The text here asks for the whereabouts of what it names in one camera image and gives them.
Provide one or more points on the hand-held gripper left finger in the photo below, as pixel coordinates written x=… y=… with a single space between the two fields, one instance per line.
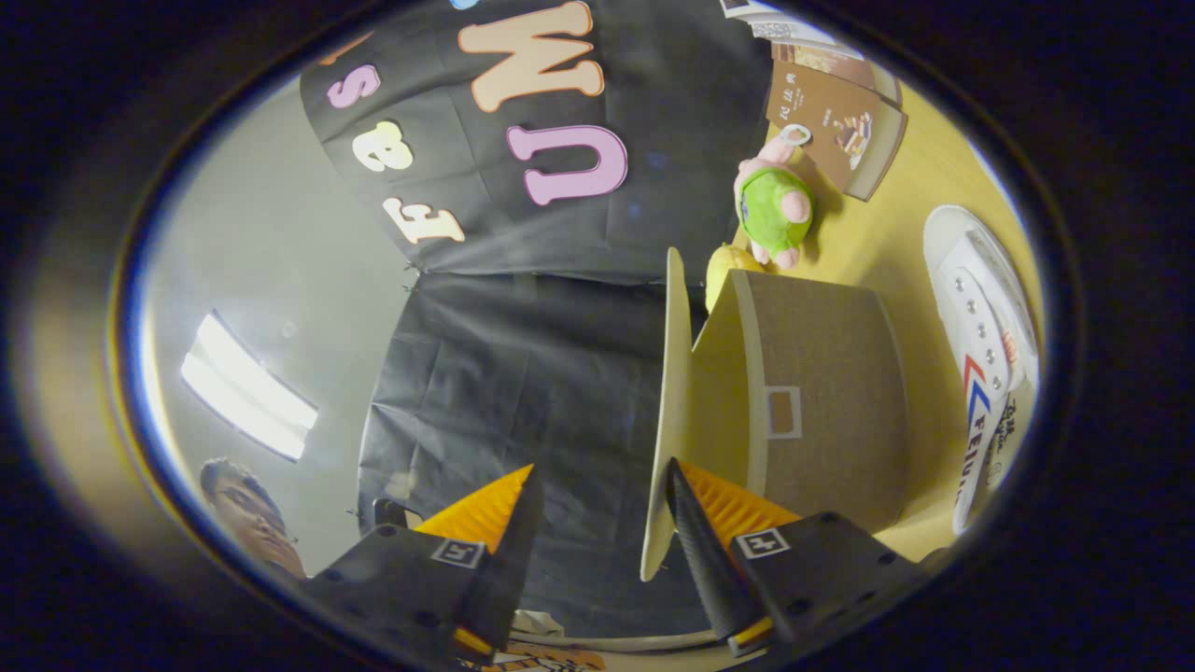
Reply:
x=509 y=569

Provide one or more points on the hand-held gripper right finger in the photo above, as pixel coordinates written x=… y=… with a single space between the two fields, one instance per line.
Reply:
x=705 y=560

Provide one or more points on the brown fabric storage box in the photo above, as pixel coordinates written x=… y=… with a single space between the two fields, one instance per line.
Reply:
x=831 y=373

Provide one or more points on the white shoe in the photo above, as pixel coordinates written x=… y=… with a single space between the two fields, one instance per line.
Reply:
x=971 y=280

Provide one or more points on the person's printed shirt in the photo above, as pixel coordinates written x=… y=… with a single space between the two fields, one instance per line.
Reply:
x=551 y=661

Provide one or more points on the black backdrop cloth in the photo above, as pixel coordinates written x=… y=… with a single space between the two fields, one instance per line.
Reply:
x=523 y=392

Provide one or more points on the yellow plush toy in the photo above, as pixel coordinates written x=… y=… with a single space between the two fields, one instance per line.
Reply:
x=726 y=271

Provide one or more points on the ceiling light panel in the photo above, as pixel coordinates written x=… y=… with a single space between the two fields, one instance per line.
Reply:
x=247 y=387

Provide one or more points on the pink green plush toy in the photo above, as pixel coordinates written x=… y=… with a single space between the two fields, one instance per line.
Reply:
x=770 y=205

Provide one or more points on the brown illustrated book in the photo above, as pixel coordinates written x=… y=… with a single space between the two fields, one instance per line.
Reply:
x=831 y=131

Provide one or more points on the white patterned book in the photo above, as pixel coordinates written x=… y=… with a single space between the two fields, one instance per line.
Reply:
x=794 y=33

